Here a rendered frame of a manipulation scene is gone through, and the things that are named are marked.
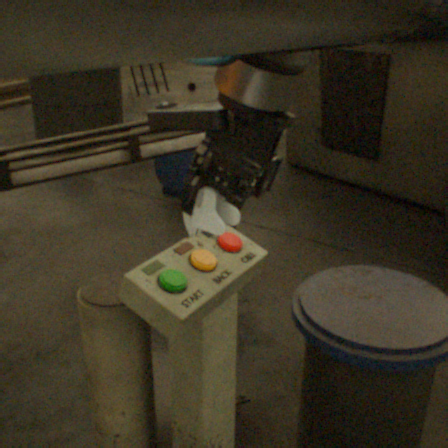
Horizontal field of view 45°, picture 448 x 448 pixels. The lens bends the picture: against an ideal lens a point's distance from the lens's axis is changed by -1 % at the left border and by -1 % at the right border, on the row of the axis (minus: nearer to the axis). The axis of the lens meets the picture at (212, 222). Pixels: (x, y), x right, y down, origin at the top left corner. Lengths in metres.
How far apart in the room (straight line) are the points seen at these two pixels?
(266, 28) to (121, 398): 0.89
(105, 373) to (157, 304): 0.25
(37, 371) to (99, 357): 0.69
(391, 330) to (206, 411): 0.36
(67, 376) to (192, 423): 0.69
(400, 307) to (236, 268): 0.38
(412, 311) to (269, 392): 0.55
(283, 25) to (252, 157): 0.45
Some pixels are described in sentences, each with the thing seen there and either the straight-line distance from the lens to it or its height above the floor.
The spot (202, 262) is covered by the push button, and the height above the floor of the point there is 0.61.
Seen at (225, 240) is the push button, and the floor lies 0.61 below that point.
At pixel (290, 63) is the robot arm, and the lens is 0.57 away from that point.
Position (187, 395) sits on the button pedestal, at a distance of 0.93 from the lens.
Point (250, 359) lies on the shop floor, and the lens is 1.61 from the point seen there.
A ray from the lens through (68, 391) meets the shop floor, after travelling 1.55.
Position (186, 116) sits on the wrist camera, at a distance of 0.64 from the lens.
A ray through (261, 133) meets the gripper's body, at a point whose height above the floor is 0.84.
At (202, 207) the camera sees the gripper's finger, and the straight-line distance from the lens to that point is 0.67.
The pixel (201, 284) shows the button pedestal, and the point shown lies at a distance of 0.80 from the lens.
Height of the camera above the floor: 1.00
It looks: 24 degrees down
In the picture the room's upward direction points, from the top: straight up
